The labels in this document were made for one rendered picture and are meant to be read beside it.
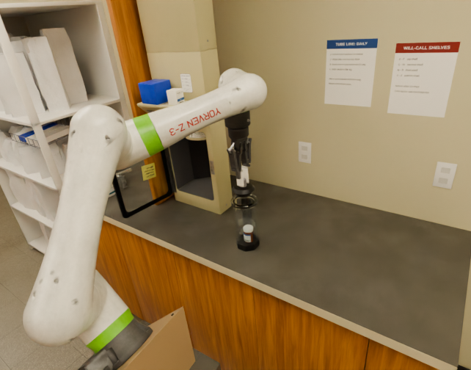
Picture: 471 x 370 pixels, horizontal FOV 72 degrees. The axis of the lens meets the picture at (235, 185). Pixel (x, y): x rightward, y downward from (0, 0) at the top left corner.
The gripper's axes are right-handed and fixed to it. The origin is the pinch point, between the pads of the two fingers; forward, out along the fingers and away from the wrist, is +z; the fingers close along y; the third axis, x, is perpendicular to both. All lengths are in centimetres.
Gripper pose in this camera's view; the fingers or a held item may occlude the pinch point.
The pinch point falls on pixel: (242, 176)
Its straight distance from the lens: 127.4
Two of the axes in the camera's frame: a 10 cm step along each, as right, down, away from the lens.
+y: -5.7, 4.3, -7.0
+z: 0.9, 8.8, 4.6
